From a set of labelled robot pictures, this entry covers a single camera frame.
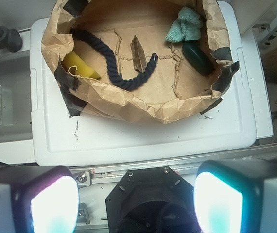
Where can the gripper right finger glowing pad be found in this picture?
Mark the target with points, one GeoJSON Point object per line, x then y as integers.
{"type": "Point", "coordinates": [236, 196]}

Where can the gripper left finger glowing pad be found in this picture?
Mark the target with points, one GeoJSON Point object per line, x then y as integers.
{"type": "Point", "coordinates": [38, 199]}

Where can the light blue cloth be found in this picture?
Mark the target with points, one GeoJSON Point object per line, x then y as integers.
{"type": "Point", "coordinates": [186, 28]}

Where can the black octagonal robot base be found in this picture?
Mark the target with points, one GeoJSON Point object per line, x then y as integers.
{"type": "Point", "coordinates": [153, 200]}

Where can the white plastic lid board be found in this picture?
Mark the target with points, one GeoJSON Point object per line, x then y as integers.
{"type": "Point", "coordinates": [237, 122]}

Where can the clear plastic bin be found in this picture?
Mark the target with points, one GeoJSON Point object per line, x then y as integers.
{"type": "Point", "coordinates": [15, 97]}

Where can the yellow sponge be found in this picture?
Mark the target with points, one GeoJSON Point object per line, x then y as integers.
{"type": "Point", "coordinates": [75, 66]}

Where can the dark green oval object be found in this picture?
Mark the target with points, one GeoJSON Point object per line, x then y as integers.
{"type": "Point", "coordinates": [197, 58]}

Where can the brown paper bag basket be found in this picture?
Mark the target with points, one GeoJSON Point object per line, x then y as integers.
{"type": "Point", "coordinates": [175, 89]}

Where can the brown wood bark piece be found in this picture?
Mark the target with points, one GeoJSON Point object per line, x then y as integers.
{"type": "Point", "coordinates": [138, 55]}

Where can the metal corner bracket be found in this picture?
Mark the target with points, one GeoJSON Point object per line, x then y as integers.
{"type": "Point", "coordinates": [83, 178]}

